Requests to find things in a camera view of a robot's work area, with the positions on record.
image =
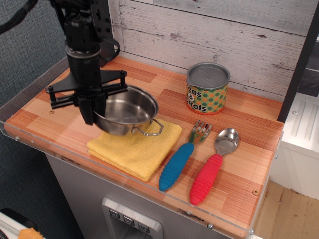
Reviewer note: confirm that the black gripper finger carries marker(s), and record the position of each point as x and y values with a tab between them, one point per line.
99	104
85	106

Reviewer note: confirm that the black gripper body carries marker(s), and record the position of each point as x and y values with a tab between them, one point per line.
86	80

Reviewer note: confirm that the silver steel pan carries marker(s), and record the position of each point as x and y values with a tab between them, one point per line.
129	112

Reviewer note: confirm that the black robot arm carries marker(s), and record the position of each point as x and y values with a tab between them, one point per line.
79	20

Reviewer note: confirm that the yellow folded rag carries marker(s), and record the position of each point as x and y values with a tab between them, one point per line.
136	154

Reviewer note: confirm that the grey toy fridge cabinet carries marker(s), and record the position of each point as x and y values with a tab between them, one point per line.
85	184

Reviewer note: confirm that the peas and carrots can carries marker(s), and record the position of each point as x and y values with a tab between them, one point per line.
207	87

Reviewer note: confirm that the silver dispenser panel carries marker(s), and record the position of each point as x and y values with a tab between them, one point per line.
126	223

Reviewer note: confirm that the clear acrylic edge guard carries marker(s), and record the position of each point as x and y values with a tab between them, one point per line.
241	183

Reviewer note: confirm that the orange object bottom corner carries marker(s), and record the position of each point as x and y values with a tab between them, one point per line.
29	233

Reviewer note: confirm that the black and white base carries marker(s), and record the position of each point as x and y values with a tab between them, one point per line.
11	222

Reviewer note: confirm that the blue handled fork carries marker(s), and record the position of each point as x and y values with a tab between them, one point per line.
176	164

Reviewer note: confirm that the red handled spoon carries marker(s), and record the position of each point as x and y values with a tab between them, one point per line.
226	142

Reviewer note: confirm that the dark right frame post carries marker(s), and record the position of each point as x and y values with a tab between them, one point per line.
300	66

